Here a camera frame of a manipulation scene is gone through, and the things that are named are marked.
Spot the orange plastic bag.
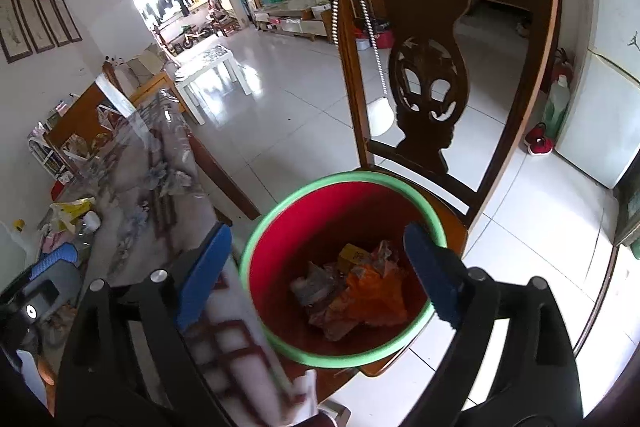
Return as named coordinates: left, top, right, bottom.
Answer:
left=327, top=263, right=408, bottom=325

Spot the green plastic bottle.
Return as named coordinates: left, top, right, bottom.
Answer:
left=542, top=74, right=571, bottom=140

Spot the yellow snack packet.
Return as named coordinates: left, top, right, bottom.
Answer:
left=50, top=198, right=96, bottom=233

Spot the white beaded cord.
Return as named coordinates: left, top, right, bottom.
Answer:
left=327, top=0, right=396, bottom=138

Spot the small balance bike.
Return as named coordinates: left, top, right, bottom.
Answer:
left=177, top=26, right=213, bottom=52

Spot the framed wall picture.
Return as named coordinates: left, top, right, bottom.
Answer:
left=51, top=0, right=82, bottom=44
left=34, top=0, right=71, bottom=48
left=14, top=0, right=56, bottom=54
left=0, top=0, right=33, bottom=65

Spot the red bin with green rim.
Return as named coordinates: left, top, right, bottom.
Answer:
left=239, top=171, right=447, bottom=369

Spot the small white table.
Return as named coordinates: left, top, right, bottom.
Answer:
left=173, top=46, right=252, bottom=125

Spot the white tissue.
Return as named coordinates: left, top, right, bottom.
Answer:
left=290, top=261, right=346, bottom=308

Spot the white refrigerator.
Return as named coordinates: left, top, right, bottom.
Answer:
left=555, top=0, right=640, bottom=190

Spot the cardboard box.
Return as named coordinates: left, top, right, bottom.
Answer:
left=127, top=43, right=167, bottom=80

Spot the wooden armchair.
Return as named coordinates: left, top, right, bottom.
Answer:
left=207, top=0, right=241, bottom=38

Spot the white bookshelf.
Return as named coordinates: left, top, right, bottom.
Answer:
left=27, top=122, right=66, bottom=182

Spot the yellow drink carton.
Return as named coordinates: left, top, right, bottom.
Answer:
left=337, top=243, right=371, bottom=275

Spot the clear wrapper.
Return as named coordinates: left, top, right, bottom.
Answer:
left=306, top=292, right=376, bottom=344

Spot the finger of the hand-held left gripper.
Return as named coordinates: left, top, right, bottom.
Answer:
left=29, top=243, right=81, bottom=282

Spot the red plastic item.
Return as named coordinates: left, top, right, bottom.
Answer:
left=525, top=122, right=553, bottom=155

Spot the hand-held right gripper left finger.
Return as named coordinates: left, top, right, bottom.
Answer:
left=54, top=222, right=236, bottom=427

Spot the low television cabinet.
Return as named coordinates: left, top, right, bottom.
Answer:
left=252, top=0, right=335, bottom=42

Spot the person's left hand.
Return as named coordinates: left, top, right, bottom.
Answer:
left=37, top=354, right=57, bottom=413

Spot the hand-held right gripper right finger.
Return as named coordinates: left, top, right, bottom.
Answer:
left=403, top=221, right=586, bottom=427

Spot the red bucket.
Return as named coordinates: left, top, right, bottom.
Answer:
left=356, top=31, right=396, bottom=51

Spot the wooden dining chair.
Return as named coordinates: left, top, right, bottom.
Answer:
left=45, top=62, right=138, bottom=152

